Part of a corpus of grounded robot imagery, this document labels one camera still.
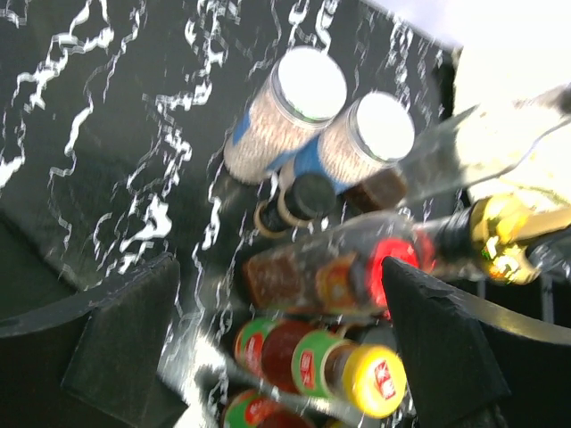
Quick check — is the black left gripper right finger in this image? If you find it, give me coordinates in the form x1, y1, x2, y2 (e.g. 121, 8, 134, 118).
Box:
386, 264, 570, 427

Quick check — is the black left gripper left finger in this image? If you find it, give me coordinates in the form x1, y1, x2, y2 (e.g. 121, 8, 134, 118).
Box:
1, 253, 180, 427

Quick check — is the glass oil bottle gold spout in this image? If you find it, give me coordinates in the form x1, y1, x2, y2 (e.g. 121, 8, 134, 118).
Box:
242, 84, 571, 313

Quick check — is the yellow-cap green-label bottle rear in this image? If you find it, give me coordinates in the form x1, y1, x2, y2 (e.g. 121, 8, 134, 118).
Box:
233, 317, 407, 419

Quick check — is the yellow-cap green-label bottle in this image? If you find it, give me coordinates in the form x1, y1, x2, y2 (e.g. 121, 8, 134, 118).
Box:
233, 317, 407, 419
219, 389, 315, 428

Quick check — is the black organizer tray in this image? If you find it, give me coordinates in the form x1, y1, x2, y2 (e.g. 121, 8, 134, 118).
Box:
448, 193, 570, 323

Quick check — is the red-lid chili sauce jar rear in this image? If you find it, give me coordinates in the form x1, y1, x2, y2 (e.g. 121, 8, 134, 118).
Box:
314, 237, 436, 313

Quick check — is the yellow-cap green-label bottle front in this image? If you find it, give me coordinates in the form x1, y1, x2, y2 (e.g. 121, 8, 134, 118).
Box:
219, 389, 315, 428

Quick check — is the patterned cream folded cloth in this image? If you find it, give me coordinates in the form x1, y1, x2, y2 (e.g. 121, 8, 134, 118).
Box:
452, 37, 570, 210

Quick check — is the black-cap spice bottle rear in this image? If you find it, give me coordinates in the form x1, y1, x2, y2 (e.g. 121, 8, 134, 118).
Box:
253, 173, 336, 238

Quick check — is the right white-lid granule jar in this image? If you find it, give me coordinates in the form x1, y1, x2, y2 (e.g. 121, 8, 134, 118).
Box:
279, 92, 415, 194

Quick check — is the white-lid granule jar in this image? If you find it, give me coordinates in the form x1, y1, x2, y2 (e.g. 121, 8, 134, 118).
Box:
223, 46, 347, 185
279, 92, 415, 194

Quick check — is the left white-lid granule jar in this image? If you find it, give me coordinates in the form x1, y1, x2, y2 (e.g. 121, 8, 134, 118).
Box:
223, 46, 347, 185

